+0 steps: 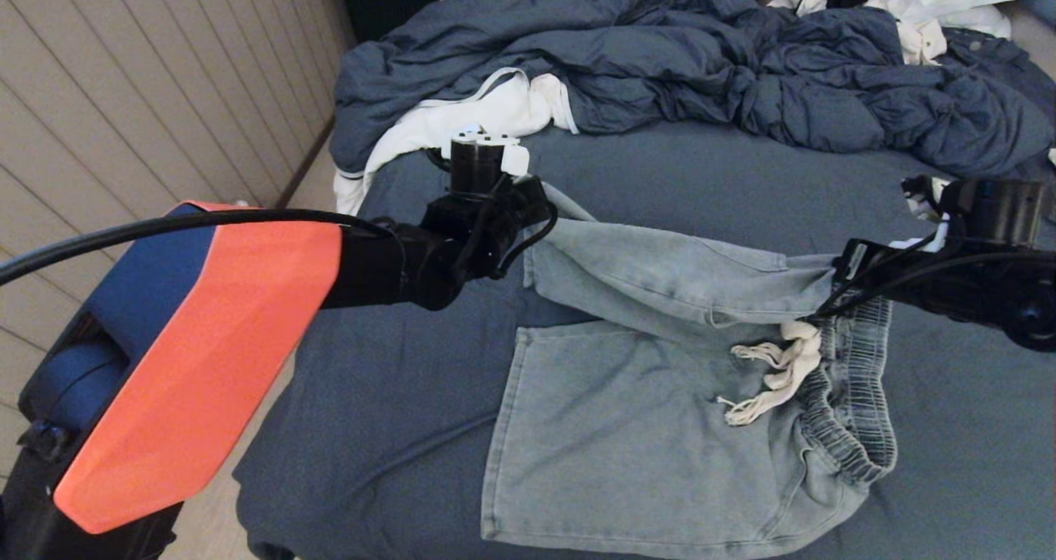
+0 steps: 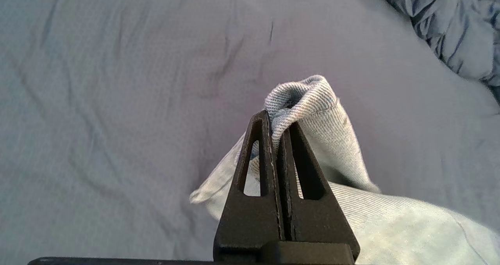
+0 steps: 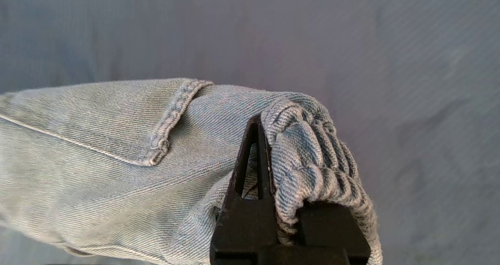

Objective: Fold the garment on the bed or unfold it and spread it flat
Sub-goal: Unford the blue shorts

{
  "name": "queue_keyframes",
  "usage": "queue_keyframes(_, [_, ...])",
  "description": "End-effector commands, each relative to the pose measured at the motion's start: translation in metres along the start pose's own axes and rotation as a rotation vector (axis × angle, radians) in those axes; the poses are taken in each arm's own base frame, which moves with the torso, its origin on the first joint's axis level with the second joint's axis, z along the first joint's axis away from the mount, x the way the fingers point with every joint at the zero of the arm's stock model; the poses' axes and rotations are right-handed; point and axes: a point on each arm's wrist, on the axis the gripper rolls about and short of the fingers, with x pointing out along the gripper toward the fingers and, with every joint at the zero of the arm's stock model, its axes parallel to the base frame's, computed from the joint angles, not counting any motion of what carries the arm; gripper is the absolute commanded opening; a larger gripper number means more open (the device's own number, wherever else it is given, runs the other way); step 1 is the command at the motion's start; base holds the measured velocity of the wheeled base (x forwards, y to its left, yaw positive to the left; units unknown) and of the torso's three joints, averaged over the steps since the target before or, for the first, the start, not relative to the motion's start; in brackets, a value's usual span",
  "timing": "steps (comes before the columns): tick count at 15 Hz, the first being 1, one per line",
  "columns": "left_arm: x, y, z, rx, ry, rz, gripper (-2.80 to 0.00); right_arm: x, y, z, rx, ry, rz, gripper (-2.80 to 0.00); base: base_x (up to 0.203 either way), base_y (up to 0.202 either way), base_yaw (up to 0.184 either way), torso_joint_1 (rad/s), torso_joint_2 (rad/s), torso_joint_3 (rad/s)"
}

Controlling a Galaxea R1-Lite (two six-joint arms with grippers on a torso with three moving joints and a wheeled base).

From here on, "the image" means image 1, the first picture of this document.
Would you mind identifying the light blue denim shorts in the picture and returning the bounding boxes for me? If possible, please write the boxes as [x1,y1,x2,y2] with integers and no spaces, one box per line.
[481,182,900,560]

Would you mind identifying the white drawstring cord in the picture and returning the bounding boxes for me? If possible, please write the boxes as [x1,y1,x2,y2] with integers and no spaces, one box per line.
[716,321,823,426]

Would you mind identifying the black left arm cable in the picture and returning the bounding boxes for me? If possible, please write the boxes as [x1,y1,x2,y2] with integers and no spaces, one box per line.
[0,182,559,290]

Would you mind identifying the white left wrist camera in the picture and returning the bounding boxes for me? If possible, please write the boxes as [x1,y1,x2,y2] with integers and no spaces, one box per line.
[450,125,530,177]

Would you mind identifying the cream button shirt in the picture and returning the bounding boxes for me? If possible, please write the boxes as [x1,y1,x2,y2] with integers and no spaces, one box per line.
[766,0,945,68]

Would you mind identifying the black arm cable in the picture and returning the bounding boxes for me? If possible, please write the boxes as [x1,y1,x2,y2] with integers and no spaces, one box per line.
[817,176,1056,318]
[0,182,559,290]

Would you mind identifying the crumpled dark blue duvet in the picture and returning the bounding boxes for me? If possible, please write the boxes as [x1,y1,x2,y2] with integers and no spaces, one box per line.
[330,0,1055,183]

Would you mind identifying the dark blue bed sheet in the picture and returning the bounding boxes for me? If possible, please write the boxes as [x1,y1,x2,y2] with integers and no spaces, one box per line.
[233,119,1056,560]

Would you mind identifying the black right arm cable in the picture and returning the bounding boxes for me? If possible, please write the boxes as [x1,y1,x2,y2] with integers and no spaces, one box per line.
[817,176,1056,318]

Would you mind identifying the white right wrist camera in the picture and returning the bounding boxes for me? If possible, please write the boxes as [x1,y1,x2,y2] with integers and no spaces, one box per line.
[902,176,958,252]

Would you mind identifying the dark blue denim jacket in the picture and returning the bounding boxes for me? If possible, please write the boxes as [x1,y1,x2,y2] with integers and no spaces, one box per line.
[940,28,1056,144]

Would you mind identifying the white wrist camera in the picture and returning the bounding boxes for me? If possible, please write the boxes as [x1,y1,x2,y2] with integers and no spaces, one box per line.
[902,176,958,252]
[450,125,530,177]

